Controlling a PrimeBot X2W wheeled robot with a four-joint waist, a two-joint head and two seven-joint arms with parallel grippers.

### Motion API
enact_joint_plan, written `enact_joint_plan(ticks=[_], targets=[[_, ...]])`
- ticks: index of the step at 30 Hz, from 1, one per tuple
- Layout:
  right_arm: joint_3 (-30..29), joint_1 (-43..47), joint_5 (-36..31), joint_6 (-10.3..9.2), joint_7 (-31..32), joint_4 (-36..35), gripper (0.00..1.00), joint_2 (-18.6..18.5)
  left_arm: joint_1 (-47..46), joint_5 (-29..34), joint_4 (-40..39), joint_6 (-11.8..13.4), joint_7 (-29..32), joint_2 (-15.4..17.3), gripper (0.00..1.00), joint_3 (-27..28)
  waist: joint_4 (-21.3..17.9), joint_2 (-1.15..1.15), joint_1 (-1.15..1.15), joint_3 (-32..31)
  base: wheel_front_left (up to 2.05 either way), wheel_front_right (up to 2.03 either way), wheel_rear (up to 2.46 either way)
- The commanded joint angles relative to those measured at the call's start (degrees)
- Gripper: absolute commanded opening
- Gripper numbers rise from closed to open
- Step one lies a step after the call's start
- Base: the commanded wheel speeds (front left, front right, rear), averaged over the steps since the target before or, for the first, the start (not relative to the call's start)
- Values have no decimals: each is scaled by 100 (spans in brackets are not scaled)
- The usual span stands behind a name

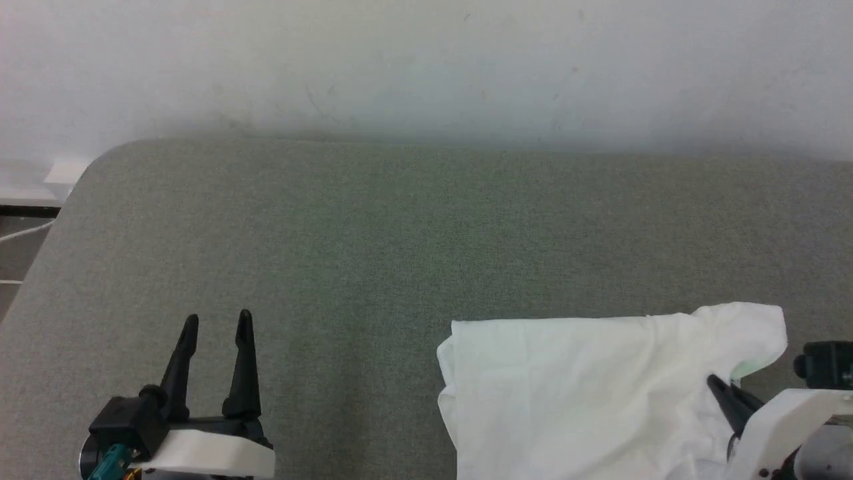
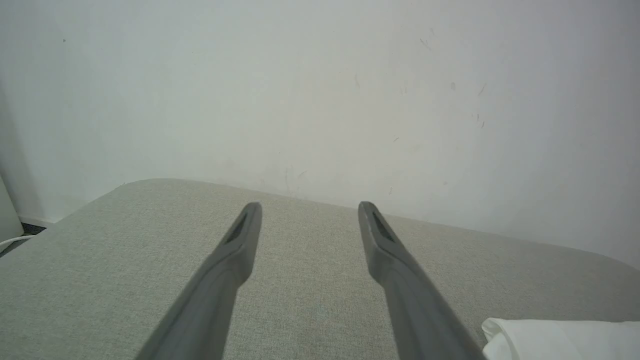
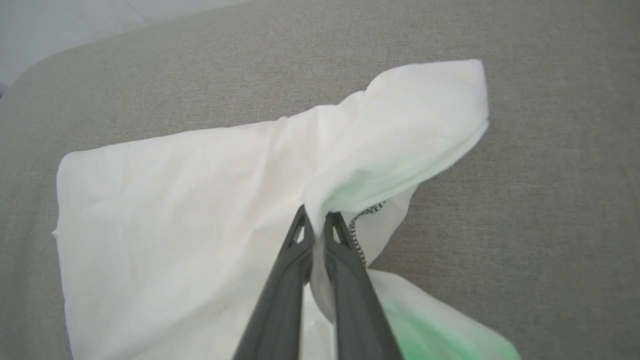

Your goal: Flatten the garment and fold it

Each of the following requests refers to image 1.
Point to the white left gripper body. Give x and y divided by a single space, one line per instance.
213 450

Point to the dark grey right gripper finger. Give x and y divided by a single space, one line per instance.
730 403
748 398

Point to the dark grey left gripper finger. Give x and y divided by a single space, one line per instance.
180 363
244 366

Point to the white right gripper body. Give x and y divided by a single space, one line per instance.
783 426

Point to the white garment with black stitching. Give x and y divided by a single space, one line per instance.
586 393

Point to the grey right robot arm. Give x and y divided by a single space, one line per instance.
826 453

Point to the grey fabric sofa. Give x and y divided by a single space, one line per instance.
400 266

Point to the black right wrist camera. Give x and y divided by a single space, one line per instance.
830 365

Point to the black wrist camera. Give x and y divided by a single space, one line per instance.
130 423
830 365

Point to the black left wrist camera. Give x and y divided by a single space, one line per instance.
130 423

